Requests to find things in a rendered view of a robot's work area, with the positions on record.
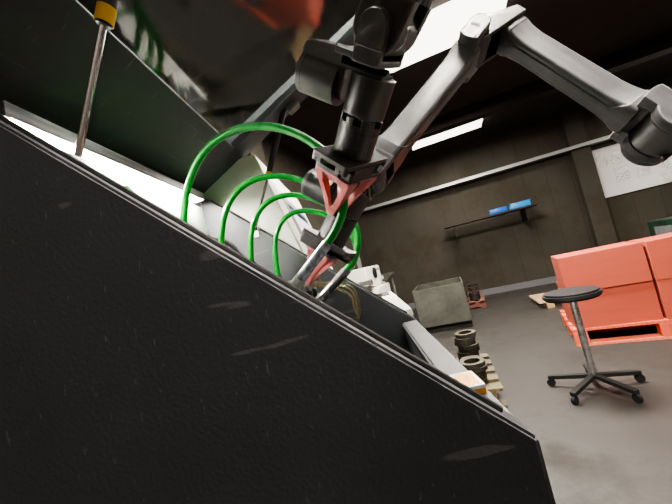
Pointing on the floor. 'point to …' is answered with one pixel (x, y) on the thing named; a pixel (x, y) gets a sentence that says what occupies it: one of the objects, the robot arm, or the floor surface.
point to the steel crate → (442, 305)
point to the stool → (588, 345)
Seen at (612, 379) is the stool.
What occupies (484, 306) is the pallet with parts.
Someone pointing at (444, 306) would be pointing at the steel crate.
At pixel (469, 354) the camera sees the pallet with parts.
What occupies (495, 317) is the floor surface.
